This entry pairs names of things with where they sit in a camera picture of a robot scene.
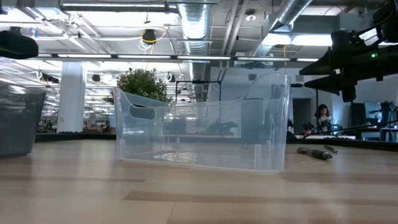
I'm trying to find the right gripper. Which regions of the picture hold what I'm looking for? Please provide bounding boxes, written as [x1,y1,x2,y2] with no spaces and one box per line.
[298,29,398,103]

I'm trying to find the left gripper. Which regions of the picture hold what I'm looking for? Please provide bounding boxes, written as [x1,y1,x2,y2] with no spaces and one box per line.
[0,26,39,60]

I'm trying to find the person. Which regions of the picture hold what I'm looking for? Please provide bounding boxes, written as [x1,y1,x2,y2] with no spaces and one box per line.
[312,103,334,134]

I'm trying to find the desktop monitor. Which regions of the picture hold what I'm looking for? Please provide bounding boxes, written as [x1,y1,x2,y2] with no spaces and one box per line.
[363,100,384,123]

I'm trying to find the white pillar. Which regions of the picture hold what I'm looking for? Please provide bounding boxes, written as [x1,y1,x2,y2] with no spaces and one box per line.
[57,61,87,134]

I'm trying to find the smoky grey plastic bin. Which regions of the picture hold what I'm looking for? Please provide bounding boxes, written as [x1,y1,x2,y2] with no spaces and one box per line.
[0,81,47,157]

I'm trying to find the potted green plant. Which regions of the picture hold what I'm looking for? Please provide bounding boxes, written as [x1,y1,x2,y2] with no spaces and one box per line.
[104,67,174,105]

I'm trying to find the clear plastic bin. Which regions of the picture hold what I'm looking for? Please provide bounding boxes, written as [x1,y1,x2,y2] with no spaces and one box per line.
[113,72,292,175]

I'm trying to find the overhead light bar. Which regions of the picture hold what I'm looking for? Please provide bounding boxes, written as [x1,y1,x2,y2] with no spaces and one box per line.
[30,53,321,63]

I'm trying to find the black table edge rail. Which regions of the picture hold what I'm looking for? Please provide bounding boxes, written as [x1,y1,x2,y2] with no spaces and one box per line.
[35,131,398,152]

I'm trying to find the silver ventilation duct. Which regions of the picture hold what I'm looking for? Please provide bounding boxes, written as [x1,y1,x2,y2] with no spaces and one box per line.
[176,0,213,57]
[250,0,313,58]

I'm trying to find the black overhead camera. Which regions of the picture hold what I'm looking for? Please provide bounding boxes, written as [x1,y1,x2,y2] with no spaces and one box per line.
[142,28,158,45]

